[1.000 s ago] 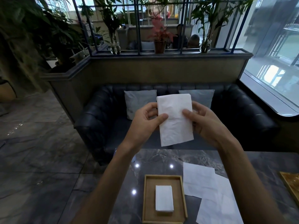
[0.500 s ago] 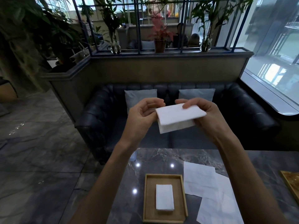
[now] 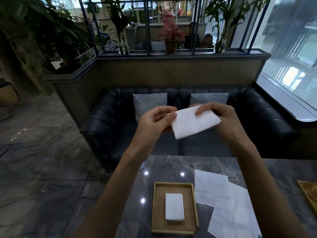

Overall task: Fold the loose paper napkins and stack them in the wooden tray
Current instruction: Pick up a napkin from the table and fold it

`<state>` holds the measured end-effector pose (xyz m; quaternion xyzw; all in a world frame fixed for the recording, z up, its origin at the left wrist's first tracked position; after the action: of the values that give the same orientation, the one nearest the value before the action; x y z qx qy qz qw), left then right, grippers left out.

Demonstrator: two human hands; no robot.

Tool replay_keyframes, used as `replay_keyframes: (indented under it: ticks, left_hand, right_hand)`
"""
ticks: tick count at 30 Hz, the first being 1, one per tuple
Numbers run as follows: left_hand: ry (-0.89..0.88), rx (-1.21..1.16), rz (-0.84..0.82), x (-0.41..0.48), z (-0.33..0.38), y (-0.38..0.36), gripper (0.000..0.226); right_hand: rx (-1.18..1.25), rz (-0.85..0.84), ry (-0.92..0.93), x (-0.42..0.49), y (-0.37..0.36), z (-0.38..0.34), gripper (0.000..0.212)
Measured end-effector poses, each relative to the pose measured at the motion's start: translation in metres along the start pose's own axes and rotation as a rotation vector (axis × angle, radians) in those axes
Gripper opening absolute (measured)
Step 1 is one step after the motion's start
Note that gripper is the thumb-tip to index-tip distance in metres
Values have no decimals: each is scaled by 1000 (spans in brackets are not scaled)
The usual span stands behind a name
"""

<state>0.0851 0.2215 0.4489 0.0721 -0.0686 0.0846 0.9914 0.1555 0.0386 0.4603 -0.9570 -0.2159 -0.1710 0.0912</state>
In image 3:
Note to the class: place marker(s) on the person's right thumb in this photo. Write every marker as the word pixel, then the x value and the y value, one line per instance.
pixel 206 108

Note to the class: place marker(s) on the person's right hand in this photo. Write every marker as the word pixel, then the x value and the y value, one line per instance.
pixel 226 121

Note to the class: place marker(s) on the pink potted plant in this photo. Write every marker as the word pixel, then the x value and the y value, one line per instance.
pixel 171 34

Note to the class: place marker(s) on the person's left forearm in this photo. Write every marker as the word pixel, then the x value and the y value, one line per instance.
pixel 118 185

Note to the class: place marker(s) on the person's left thumb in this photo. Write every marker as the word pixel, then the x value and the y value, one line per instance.
pixel 164 112

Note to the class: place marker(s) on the bamboo plant in glass vase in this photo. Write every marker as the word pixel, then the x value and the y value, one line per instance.
pixel 122 27
pixel 223 22

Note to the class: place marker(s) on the wooden tray with gold pattern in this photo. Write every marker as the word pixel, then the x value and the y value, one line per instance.
pixel 309 194

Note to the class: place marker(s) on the large green leafy plant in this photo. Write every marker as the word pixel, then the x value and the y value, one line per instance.
pixel 37 34

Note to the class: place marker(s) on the blue metal frame partition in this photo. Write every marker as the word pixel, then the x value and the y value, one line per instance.
pixel 173 24

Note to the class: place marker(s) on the stack of folded white napkins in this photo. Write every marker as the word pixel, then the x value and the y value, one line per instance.
pixel 174 206

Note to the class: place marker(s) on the white napkin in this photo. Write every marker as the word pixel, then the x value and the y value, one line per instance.
pixel 194 123
pixel 211 187
pixel 235 215

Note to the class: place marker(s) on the white unfolded napkin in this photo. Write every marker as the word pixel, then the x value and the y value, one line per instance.
pixel 211 187
pixel 235 215

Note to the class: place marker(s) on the person's left hand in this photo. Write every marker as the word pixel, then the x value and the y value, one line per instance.
pixel 151 125

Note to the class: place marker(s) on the dark leather sofa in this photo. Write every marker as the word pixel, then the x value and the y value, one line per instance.
pixel 188 126

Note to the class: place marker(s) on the grey cushion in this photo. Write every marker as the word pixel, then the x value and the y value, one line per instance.
pixel 148 104
pixel 210 99

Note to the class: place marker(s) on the marble-topped partition ledge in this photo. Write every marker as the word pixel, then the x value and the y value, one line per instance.
pixel 158 69

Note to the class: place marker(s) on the person's right forearm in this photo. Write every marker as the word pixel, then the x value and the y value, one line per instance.
pixel 262 190

